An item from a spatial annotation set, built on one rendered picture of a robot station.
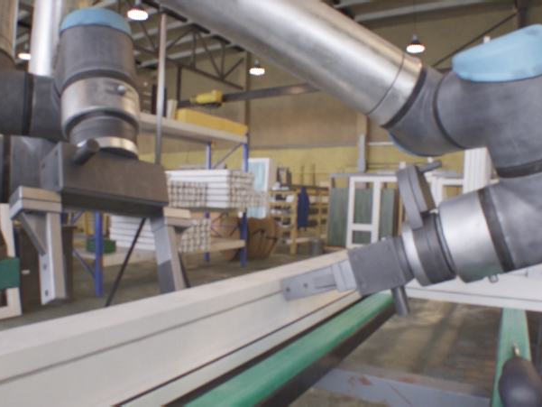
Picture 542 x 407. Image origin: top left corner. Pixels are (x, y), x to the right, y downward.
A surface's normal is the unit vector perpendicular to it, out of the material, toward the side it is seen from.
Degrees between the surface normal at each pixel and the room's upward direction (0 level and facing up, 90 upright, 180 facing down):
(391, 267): 90
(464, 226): 77
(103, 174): 66
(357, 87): 133
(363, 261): 90
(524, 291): 90
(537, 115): 105
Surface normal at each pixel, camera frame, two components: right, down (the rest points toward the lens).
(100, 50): 0.37, -0.39
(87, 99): -0.04, -0.33
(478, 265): -0.25, 0.58
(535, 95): -0.22, 0.20
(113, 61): 0.60, -0.40
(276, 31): -0.07, 0.49
